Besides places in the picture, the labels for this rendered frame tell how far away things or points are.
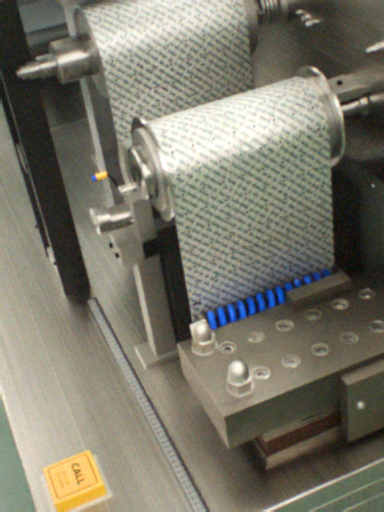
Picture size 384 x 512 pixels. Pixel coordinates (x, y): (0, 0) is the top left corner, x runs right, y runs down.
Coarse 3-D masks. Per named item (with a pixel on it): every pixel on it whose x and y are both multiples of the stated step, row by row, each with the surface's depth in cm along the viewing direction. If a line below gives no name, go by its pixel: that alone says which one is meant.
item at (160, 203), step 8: (312, 80) 111; (320, 88) 110; (320, 96) 109; (328, 104) 109; (328, 112) 109; (328, 120) 109; (136, 136) 108; (144, 136) 104; (136, 144) 109; (144, 144) 105; (152, 152) 103; (152, 160) 104; (160, 176) 103; (160, 184) 104; (160, 192) 105; (152, 200) 111; (160, 200) 107; (160, 208) 108
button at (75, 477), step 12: (84, 456) 112; (48, 468) 111; (60, 468) 111; (72, 468) 110; (84, 468) 110; (96, 468) 110; (48, 480) 109; (60, 480) 109; (72, 480) 109; (84, 480) 108; (96, 480) 108; (60, 492) 107; (72, 492) 107; (84, 492) 107; (96, 492) 108; (60, 504) 106; (72, 504) 107
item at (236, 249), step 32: (256, 192) 109; (288, 192) 112; (320, 192) 114; (192, 224) 108; (224, 224) 110; (256, 224) 112; (288, 224) 115; (320, 224) 117; (192, 256) 111; (224, 256) 113; (256, 256) 115; (288, 256) 118; (320, 256) 120; (192, 288) 114; (224, 288) 116; (256, 288) 118; (192, 320) 117
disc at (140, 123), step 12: (132, 120) 109; (144, 120) 104; (132, 132) 111; (144, 132) 105; (156, 144) 102; (156, 156) 103; (168, 180) 102; (168, 192) 103; (168, 204) 106; (168, 216) 108
